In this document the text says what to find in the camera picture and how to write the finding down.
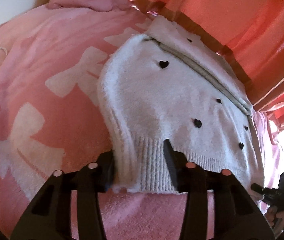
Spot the right hand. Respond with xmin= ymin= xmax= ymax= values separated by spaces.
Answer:
xmin=264 ymin=206 xmax=284 ymax=233

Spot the white sweater with black hearts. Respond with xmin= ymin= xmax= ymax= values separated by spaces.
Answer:
xmin=97 ymin=16 xmax=265 ymax=193

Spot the pink blanket with white bows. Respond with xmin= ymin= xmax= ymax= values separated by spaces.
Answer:
xmin=0 ymin=4 xmax=283 ymax=240

